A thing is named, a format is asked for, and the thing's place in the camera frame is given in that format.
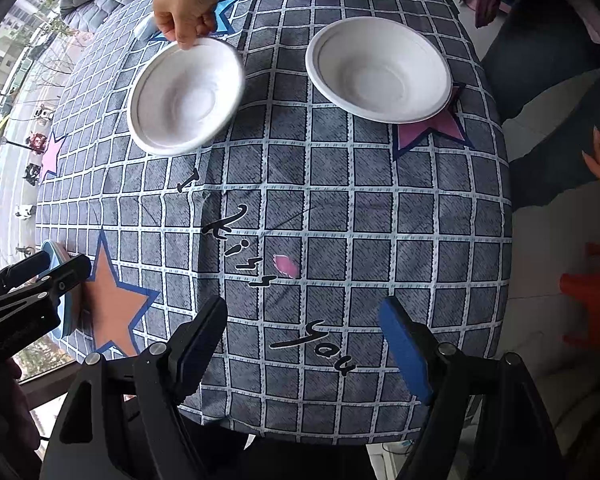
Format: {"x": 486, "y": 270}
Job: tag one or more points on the grey checked tablecloth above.
{"x": 330, "y": 220}

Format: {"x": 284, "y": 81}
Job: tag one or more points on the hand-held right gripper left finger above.
{"x": 200, "y": 345}

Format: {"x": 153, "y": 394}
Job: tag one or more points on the white bowl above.
{"x": 380, "y": 72}
{"x": 185, "y": 100}

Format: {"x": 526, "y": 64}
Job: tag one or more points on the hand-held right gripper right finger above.
{"x": 405, "y": 345}

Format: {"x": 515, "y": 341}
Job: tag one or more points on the red plastic stool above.
{"x": 592, "y": 290}

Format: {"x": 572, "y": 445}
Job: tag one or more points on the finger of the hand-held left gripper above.
{"x": 72, "y": 270}
{"x": 27, "y": 266}

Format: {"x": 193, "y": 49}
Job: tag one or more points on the person's left forearm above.
{"x": 5, "y": 410}

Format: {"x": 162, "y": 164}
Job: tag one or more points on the blue plate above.
{"x": 69, "y": 316}

